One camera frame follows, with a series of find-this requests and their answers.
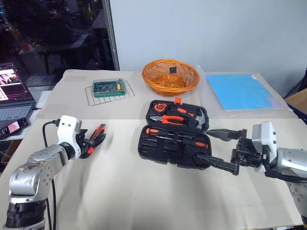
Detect green box with clear lid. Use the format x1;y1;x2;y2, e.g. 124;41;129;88
92;78;127;98

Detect orange handled pliers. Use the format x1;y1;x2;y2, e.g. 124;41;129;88
149;114;191;126

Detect black smartphone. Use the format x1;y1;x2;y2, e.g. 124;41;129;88
0;117;29;141

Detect open laptop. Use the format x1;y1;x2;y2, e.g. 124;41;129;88
0;62;36;130

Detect blue sheet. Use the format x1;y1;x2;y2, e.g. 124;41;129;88
205;73;283;111

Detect black plastic tool case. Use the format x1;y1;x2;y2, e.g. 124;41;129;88
138;97;212;170

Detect blue sheets in plastic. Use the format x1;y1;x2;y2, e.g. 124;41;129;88
195;63;295;118

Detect metal wire rack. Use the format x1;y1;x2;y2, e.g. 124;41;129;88
84;80;135;106

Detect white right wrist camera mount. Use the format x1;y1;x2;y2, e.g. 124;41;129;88
251;121;278;175

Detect grey metal partition post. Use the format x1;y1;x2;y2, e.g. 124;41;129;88
102;0;120;71

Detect screwdriver with orange black handle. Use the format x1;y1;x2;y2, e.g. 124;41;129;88
144;127;192;139

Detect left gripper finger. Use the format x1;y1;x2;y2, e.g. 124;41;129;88
83;137;106;153
83;132;107;146

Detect black orange tape measure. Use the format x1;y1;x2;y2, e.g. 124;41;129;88
153;102;169;114

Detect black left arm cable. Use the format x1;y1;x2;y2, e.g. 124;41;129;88
42;119;60;230

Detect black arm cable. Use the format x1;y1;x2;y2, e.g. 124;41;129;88
42;119;60;230
261;145;307;184

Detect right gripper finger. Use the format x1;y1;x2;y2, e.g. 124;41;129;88
206;128;241;141
196;154;240;176

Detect brown cardboard box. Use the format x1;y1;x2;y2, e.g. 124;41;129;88
284;88;307;120

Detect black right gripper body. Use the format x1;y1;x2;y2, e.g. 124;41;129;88
230;128;264;176

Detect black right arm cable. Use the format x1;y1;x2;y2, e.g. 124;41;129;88
261;145;307;184

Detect red black pliers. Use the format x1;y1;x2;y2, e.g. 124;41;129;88
84;123;107;158

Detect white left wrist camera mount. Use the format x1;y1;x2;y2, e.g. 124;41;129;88
57;115;83;160

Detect orange wicker basket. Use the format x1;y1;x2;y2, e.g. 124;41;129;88
142;59;201;98

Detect claw hammer with black handle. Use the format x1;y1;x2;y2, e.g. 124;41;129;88
167;106;208;131

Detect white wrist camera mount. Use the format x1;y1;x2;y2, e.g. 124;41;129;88
251;121;278;175
57;115;83;160

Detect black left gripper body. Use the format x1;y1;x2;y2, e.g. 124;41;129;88
76;128;89;159

